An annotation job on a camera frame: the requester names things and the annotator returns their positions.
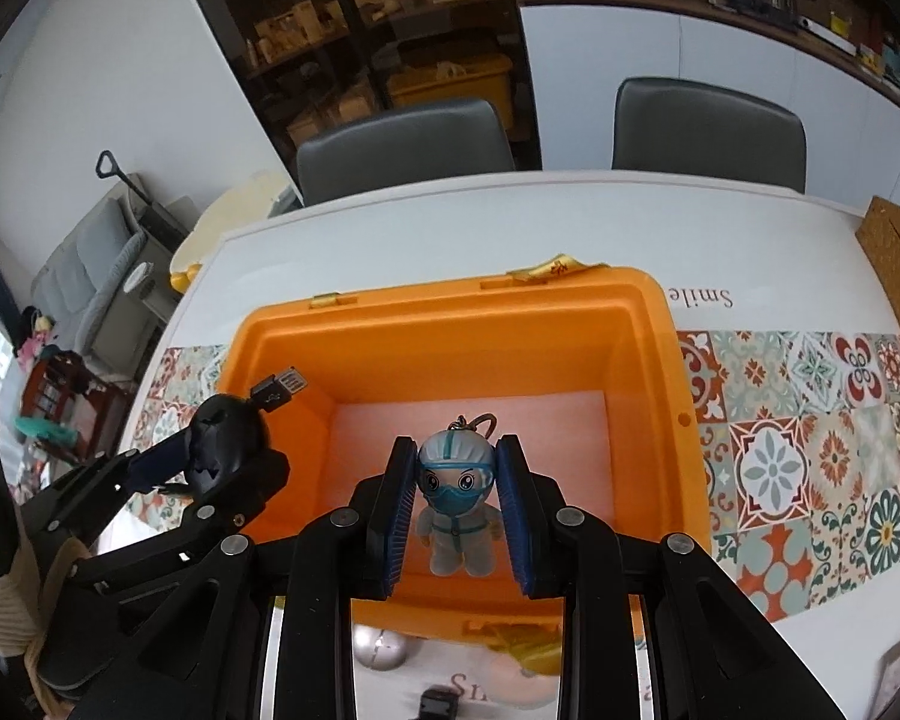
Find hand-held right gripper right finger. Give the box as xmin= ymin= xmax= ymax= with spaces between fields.
xmin=495 ymin=433 xmax=845 ymax=720

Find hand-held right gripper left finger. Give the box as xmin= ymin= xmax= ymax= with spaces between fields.
xmin=67 ymin=435 xmax=419 ymax=720

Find patterned tile tablecloth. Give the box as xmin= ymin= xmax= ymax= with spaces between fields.
xmin=120 ymin=171 xmax=900 ymax=720

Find grey cushioned seat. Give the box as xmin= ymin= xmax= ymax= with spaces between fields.
xmin=30 ymin=202 xmax=175 ymax=365

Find small black block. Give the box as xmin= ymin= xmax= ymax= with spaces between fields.
xmin=417 ymin=687 xmax=461 ymax=720

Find orange plastic storage box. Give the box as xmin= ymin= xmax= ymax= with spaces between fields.
xmin=221 ymin=265 xmax=718 ymax=643

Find yellow storage bin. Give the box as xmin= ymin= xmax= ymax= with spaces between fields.
xmin=385 ymin=52 xmax=515 ymax=130

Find black retractable USB cable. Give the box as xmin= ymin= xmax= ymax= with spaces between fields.
xmin=186 ymin=364 xmax=310 ymax=500

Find medic doll keychain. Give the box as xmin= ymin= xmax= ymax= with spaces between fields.
xmin=416 ymin=412 xmax=508 ymax=580

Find red wooden stool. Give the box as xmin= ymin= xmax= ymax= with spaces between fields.
xmin=18 ymin=351 xmax=130 ymax=460

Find grey chair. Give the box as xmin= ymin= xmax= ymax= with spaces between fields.
xmin=611 ymin=77 xmax=808 ymax=194
xmin=295 ymin=99 xmax=518 ymax=206

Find silver metal ball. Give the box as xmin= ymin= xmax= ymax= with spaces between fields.
xmin=353 ymin=622 xmax=408 ymax=671

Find dark shelf cabinet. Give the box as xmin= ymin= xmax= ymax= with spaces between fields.
xmin=171 ymin=0 xmax=542 ymax=197

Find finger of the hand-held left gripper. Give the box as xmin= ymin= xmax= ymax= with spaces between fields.
xmin=64 ymin=450 xmax=292 ymax=601
xmin=21 ymin=427 xmax=196 ymax=541

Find yellow wrapper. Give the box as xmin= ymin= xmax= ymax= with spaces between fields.
xmin=486 ymin=619 xmax=563 ymax=680
xmin=505 ymin=253 xmax=613 ymax=284

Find hand cart with black handle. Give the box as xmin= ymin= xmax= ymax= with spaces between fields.
xmin=94 ymin=150 xmax=200 ymax=260

